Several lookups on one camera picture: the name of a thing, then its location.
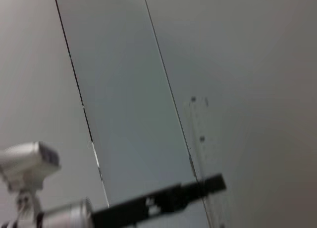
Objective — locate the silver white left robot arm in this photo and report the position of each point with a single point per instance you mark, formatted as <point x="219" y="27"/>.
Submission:
<point x="69" y="215"/>

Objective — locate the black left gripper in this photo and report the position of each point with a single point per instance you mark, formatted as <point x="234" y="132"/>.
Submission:
<point x="148" y="208"/>

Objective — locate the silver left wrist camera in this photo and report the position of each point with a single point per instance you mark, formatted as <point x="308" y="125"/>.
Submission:
<point x="27" y="161"/>

